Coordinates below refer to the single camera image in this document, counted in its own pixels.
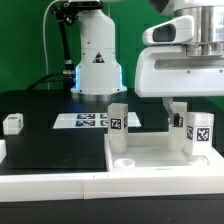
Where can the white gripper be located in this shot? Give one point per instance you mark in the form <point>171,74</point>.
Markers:
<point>166,71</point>

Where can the white square tabletop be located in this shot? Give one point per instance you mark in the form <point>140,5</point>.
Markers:
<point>150,151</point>

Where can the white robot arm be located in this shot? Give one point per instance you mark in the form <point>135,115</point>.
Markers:
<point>98,58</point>

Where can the white sheet with tags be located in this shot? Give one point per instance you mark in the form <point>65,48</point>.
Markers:
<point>81,120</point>

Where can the white right fence bar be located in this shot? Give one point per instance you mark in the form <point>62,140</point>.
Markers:
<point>218,158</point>

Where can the white fence bar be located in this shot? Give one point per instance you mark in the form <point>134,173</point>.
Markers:
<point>44,187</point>
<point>218,158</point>

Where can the white front fence bar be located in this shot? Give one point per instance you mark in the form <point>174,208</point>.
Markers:
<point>44,187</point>

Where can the white left fence block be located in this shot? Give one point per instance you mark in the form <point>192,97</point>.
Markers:
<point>3,152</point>

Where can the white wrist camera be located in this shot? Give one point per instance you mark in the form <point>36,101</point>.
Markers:
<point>176,31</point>

